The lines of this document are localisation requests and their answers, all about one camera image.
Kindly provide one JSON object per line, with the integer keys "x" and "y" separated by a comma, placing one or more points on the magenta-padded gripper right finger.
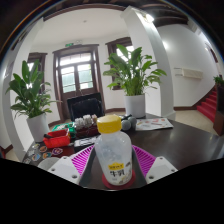
{"x": 161, "y": 168}

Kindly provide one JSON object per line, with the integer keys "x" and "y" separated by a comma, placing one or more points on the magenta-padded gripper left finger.
{"x": 65, "y": 168}

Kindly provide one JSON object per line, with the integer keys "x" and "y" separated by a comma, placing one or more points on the yellow-capped milk bottle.
{"x": 113, "y": 153}

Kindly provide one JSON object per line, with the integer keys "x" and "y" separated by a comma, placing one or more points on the red plastic basket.
{"x": 57, "y": 140}

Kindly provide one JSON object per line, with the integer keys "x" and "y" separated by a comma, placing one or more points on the black flat device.
{"x": 85, "y": 141}

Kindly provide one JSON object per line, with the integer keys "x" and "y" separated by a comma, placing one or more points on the green box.
{"x": 63, "y": 126}

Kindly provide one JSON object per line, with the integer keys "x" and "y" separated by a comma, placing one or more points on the flat round red coaster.
{"x": 106, "y": 185}

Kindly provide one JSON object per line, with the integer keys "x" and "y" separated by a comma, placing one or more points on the printed paper leaflet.
{"x": 154, "y": 124}

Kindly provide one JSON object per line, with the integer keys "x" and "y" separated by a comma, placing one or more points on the tray of wrapped snacks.
{"x": 86, "y": 123}

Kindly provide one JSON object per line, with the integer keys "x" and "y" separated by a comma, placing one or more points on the grey microphone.
{"x": 126, "y": 124}

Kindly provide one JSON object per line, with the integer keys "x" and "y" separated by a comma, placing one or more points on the black chair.
{"x": 85, "y": 106}

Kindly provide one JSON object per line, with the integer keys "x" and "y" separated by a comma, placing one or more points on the red carpeted staircase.
{"x": 208, "y": 106}

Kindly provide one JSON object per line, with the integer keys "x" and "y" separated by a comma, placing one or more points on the leafy plant in white pot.
{"x": 133, "y": 75}
{"x": 31, "y": 96}

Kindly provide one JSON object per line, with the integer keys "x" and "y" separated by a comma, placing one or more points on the brown double door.
{"x": 76, "y": 76}

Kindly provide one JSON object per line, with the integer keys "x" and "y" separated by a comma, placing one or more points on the brown-framed window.
{"x": 115, "y": 48}
{"x": 38, "y": 60}

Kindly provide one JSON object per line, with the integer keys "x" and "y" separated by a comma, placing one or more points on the green exit sign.
{"x": 69, "y": 44}

